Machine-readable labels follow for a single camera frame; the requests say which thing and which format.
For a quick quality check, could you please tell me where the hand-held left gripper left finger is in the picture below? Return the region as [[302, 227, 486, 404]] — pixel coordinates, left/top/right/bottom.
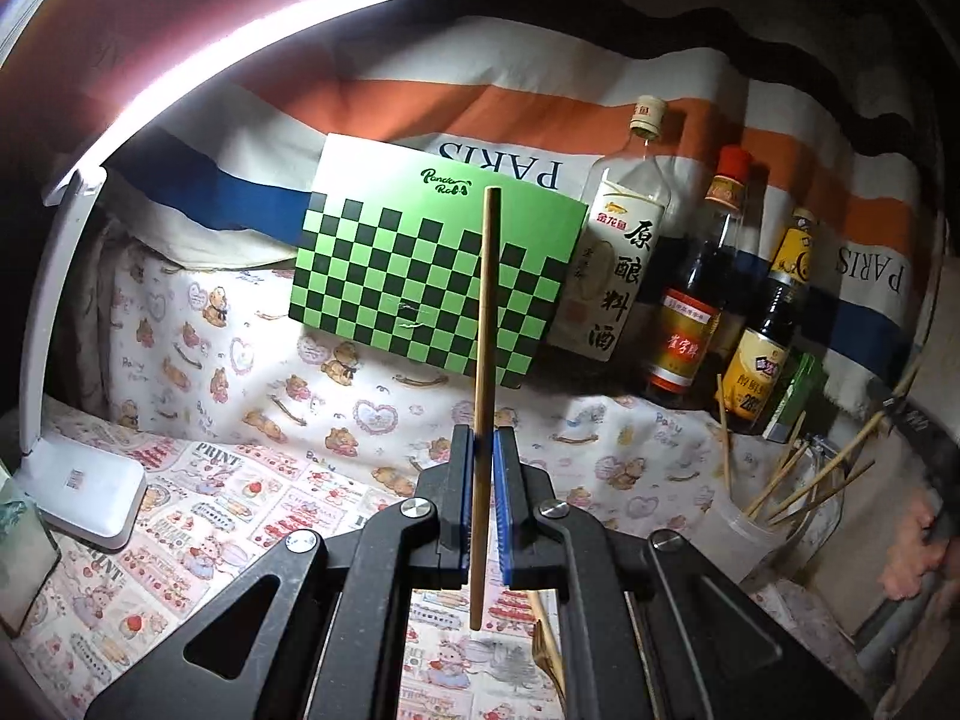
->
[[86, 424, 481, 720]]

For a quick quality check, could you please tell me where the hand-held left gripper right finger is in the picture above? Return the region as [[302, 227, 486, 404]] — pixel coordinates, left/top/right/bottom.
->
[[491, 424, 871, 720]]

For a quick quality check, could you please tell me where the single light wooden chopstick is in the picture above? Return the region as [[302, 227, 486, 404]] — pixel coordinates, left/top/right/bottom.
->
[[469, 186, 502, 631]]

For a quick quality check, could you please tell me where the group of bamboo chopsticks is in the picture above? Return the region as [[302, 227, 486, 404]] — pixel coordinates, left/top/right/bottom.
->
[[712, 356, 927, 530]]

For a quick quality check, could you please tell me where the translucent plastic container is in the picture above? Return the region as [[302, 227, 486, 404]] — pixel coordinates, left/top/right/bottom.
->
[[709, 487, 815, 601]]

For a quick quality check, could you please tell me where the person's right hand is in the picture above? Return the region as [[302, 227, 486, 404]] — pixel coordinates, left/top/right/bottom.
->
[[877, 499, 947, 602]]

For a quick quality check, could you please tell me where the green carton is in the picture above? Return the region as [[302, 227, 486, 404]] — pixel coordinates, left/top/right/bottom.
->
[[761, 351, 830, 442]]

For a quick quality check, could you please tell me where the dark bottle yellow label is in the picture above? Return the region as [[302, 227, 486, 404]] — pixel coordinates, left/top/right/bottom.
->
[[720, 208, 818, 436]]

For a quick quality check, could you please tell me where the strawberry print cloth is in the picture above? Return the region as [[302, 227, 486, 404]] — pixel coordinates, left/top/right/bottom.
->
[[15, 420, 751, 720]]

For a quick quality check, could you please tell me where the bear print cloth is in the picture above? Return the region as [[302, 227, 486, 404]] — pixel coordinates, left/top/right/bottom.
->
[[97, 232, 886, 541]]

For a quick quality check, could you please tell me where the green checkerboard card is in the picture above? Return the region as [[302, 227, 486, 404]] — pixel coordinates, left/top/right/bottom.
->
[[287, 133, 588, 391]]

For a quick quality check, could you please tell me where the dark bottle red cap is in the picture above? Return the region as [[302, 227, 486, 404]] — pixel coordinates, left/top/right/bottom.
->
[[641, 146, 755, 410]]

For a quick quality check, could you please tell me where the clear bottle white label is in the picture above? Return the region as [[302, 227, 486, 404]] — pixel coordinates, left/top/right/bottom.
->
[[547, 96, 672, 362]]

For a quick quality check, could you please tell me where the white desk lamp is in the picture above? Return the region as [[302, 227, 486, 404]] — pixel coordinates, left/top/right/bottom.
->
[[0, 0, 425, 550]]

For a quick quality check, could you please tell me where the striped blanket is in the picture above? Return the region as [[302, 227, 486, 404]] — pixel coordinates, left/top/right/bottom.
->
[[97, 0, 938, 421]]

